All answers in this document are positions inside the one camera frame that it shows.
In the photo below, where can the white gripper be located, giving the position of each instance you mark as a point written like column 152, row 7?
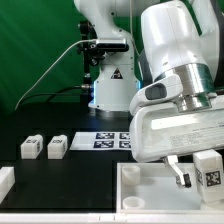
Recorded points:
column 161, row 131

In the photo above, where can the white square table top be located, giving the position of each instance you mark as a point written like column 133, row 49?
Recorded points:
column 151, row 187

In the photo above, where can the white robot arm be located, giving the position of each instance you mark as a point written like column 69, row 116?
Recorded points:
column 161, row 63

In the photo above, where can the white sheet with markers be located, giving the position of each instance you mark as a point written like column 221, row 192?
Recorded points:
column 101, row 141

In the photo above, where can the white left obstacle block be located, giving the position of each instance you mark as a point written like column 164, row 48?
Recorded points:
column 7, row 180

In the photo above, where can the white front rail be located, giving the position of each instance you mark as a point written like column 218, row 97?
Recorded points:
column 110, row 219

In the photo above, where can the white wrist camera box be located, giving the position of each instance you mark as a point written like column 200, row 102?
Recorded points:
column 166, row 89

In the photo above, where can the black camera stand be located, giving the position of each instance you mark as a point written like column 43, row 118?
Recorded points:
column 92, row 56

